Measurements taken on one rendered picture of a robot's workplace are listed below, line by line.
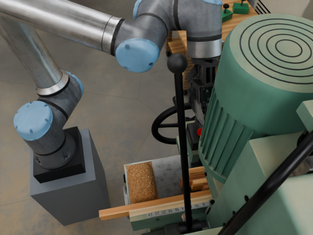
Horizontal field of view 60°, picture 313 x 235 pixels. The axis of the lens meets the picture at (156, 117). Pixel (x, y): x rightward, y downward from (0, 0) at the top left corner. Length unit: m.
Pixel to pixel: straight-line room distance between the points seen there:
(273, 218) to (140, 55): 0.43
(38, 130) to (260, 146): 0.87
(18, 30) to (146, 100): 1.41
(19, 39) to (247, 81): 0.84
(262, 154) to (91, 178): 1.03
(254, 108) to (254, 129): 0.05
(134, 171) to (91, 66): 1.80
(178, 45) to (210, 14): 1.79
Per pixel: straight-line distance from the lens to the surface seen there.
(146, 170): 0.91
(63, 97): 1.20
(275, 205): 0.30
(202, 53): 0.70
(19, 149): 2.24
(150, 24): 0.66
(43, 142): 1.17
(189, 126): 0.90
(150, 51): 0.61
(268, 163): 0.41
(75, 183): 1.35
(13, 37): 1.06
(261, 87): 0.37
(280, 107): 0.39
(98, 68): 2.56
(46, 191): 1.38
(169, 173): 0.94
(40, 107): 1.16
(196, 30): 0.70
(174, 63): 0.45
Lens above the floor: 1.76
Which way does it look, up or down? 55 degrees down
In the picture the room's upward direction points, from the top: straight up
